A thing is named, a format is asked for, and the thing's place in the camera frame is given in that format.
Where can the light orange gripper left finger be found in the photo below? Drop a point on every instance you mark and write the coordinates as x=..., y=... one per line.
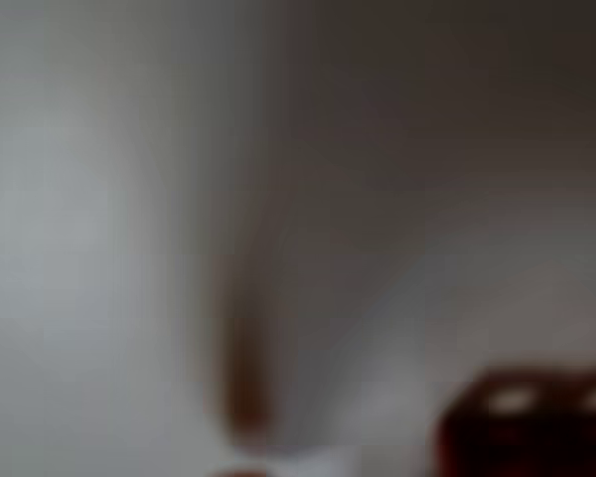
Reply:
x=248, y=387

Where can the red-orange gripper right finger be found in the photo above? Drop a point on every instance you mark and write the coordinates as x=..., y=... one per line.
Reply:
x=526, y=447

